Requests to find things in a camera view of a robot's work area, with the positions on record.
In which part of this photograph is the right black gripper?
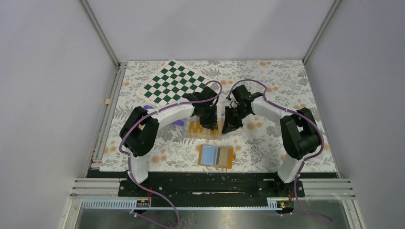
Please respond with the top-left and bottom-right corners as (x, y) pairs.
(222, 106), (250, 135)

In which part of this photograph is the clear plastic card box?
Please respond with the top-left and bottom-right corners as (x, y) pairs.
(183, 117), (224, 140)

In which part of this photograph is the orange card holder wallet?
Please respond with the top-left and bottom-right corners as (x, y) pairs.
(197, 145), (234, 169)

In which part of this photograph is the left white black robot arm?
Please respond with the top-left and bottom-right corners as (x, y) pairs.
(119, 86), (220, 196)

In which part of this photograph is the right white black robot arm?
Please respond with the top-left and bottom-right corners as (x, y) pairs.
(222, 85), (325, 197)

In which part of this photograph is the purple marker pen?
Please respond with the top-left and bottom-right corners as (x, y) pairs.
(143, 105), (185, 126)

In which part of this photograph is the floral table cloth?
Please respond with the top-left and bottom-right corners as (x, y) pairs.
(99, 60), (323, 172)

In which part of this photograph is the green white chessboard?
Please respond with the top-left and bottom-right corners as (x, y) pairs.
(136, 60), (211, 107)

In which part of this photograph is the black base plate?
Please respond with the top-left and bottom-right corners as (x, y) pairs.
(87, 169), (339, 208)

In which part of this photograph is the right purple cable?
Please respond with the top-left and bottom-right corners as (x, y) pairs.
(226, 79), (335, 226)

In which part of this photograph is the purple cable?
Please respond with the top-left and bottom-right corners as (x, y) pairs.
(118, 80), (223, 228)
(226, 79), (335, 226)

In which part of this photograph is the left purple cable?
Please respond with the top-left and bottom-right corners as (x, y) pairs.
(118, 80), (223, 228)

